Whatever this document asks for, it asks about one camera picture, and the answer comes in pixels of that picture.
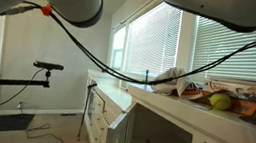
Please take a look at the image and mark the white printed cardboard box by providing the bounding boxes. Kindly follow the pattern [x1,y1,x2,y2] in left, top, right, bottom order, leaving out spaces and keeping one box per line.
[201,74,256,104]

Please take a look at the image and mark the low white drawer cabinet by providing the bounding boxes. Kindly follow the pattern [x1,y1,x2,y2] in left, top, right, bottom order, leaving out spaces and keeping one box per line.
[77,68,138,143]

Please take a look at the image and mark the white towel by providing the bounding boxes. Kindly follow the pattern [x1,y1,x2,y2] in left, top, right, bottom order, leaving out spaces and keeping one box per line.
[149,63,197,101]

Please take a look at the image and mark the narrow white window blinds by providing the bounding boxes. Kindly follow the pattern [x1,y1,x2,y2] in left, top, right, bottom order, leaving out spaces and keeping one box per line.
[122,0,185,81]

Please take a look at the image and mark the thin black tripod stick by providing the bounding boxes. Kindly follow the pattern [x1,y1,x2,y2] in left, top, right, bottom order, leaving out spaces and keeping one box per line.
[76,81,99,143]

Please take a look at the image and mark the white glass-paned cabinet door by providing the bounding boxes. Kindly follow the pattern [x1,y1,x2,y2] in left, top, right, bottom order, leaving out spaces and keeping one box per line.
[105,98,139,143]

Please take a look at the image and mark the small white card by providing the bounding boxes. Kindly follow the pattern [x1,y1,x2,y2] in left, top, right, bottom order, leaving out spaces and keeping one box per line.
[190,102,214,113]

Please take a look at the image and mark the yellow-green round fruit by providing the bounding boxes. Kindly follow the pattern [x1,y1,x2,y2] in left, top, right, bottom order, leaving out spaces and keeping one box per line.
[208,91,234,113]

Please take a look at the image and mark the tall white cabinet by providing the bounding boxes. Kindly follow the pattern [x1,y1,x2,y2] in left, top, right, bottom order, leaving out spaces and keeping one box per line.
[119,82,256,143]

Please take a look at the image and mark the orange flat bag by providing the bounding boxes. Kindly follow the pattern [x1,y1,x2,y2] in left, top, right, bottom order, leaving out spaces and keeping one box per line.
[226,95,256,128]

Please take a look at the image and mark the wide white window blinds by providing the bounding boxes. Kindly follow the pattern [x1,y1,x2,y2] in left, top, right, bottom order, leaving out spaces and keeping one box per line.
[188,0,256,92]

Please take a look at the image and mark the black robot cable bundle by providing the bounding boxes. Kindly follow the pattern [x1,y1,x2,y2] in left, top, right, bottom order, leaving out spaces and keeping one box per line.
[0,0,256,102]

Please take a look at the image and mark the black stereo camera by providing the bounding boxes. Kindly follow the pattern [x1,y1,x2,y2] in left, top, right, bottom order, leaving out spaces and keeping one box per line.
[32,60,65,73]

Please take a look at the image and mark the orange cable clip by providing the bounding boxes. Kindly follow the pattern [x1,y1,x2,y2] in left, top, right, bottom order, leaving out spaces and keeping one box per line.
[39,2,55,17]

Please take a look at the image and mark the black floor cable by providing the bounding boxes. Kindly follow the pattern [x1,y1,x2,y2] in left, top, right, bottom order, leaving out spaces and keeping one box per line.
[24,119,67,143]

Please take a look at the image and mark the white wall outlet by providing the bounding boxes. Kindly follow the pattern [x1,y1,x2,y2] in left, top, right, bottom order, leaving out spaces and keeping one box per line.
[17,100,26,110]

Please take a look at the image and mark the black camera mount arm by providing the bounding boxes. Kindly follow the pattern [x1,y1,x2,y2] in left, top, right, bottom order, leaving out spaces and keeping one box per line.
[0,62,53,102]

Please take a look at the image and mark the black camera cable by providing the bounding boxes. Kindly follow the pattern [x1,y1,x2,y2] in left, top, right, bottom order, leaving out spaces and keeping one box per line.
[0,62,47,140]

